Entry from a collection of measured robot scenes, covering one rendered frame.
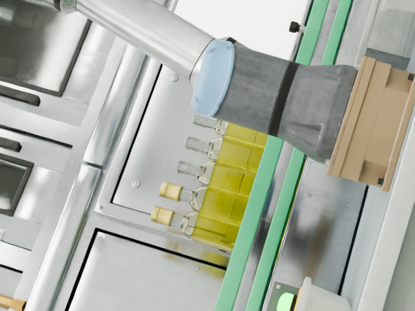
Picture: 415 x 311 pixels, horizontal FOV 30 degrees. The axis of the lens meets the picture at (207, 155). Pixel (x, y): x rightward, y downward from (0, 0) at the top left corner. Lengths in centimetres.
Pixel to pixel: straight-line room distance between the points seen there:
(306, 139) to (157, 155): 75
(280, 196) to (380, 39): 35
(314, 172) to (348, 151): 42
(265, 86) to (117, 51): 90
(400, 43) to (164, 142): 66
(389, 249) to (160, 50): 51
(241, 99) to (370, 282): 31
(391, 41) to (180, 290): 74
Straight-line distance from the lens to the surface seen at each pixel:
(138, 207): 180
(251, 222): 150
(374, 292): 109
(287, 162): 154
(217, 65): 113
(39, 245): 184
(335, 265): 147
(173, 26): 131
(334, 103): 110
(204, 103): 115
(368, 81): 109
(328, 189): 150
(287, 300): 140
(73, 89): 197
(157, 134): 184
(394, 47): 143
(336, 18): 178
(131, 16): 132
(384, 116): 110
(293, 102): 112
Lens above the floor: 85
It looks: 8 degrees up
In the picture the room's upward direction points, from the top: 74 degrees counter-clockwise
